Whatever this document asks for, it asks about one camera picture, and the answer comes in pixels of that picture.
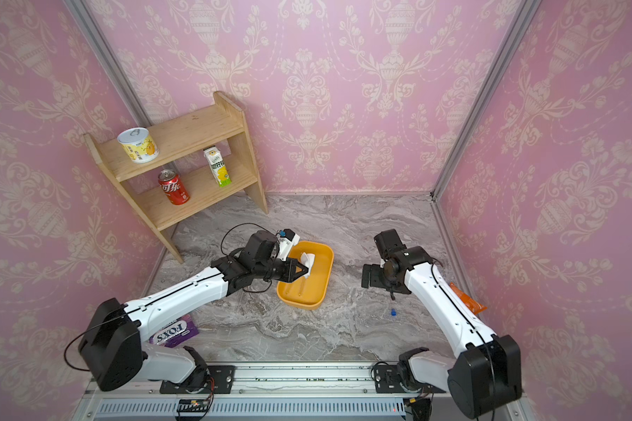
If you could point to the red cola can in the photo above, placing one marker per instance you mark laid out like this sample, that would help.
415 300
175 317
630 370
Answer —
173 187

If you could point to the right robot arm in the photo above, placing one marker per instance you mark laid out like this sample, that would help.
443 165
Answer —
484 372

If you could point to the white wiping cloth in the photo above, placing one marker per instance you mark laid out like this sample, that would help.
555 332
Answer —
308 260

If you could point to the aluminium front rail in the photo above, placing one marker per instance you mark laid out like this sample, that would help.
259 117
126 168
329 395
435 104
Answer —
334 390

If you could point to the purple tissue pack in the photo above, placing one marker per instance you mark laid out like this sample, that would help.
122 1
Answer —
175 333

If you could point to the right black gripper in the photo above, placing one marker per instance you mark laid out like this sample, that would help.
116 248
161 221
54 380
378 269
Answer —
375 269

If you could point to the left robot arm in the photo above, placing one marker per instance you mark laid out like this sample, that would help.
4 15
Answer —
116 347

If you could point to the green white juice carton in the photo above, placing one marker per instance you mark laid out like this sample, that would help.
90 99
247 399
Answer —
217 166

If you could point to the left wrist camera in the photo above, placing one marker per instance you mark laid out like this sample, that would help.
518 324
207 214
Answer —
287 239

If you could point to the orange snack bag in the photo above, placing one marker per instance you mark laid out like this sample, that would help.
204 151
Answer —
474 306

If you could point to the yellow plastic basin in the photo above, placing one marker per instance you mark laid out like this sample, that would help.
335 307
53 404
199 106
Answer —
317 283

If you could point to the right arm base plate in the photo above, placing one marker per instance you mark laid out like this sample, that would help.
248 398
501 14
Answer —
387 380

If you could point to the yellow white tin can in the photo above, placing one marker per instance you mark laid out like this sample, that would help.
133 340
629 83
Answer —
138 144

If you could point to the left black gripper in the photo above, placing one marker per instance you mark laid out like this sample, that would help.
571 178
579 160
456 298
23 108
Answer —
291 274

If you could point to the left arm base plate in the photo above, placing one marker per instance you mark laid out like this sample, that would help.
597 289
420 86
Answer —
217 380

